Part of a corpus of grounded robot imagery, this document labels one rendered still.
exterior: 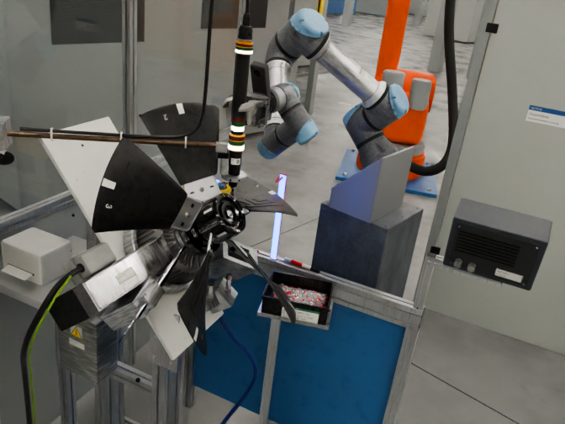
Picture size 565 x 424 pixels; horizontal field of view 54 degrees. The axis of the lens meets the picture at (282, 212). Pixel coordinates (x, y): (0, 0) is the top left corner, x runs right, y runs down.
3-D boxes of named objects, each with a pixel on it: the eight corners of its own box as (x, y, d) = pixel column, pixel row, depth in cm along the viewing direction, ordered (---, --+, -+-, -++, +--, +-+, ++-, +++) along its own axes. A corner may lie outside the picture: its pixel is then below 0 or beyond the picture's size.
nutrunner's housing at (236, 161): (226, 188, 154) (240, 13, 135) (225, 182, 158) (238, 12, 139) (240, 188, 155) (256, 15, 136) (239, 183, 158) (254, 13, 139)
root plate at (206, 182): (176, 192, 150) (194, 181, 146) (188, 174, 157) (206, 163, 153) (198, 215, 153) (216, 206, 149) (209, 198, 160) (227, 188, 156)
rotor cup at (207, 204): (171, 226, 146) (204, 208, 139) (192, 195, 157) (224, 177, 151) (206, 265, 151) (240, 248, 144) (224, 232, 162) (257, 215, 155)
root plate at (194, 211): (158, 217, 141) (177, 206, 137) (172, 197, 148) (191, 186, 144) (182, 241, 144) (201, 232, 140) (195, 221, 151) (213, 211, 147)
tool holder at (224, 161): (214, 182, 151) (216, 146, 147) (213, 172, 157) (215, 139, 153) (247, 182, 153) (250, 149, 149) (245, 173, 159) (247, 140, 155)
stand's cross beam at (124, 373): (110, 377, 184) (109, 367, 182) (118, 370, 187) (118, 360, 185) (156, 399, 177) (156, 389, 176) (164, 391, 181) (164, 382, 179)
